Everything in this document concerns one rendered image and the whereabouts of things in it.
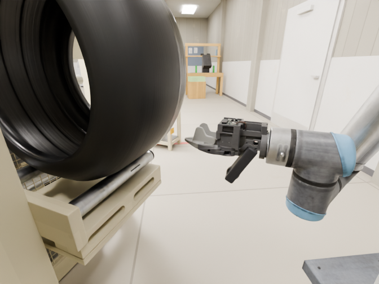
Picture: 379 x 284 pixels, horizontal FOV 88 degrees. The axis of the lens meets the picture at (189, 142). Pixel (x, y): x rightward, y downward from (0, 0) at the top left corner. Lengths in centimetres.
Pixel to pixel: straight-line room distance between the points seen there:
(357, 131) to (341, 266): 48
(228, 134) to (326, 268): 57
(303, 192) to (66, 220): 50
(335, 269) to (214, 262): 82
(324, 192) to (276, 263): 112
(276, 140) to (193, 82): 701
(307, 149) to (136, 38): 40
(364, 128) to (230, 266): 118
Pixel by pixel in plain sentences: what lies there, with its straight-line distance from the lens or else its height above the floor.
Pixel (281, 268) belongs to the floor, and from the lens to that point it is 160.
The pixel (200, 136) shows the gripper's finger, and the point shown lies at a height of 104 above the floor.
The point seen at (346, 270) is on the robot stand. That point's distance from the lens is 90.
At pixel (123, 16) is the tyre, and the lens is 42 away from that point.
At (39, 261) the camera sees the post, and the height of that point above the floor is 80.
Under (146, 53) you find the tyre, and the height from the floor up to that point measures 123.
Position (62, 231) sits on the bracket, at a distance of 50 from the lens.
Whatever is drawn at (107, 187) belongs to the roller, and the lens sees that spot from 57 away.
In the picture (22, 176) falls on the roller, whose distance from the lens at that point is 76.
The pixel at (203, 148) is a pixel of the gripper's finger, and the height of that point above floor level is 101.
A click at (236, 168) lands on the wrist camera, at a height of 97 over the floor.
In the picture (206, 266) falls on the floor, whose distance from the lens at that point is 150.
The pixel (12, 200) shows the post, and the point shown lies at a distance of 52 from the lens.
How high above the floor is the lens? 121
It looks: 22 degrees down
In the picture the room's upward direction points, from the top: straight up
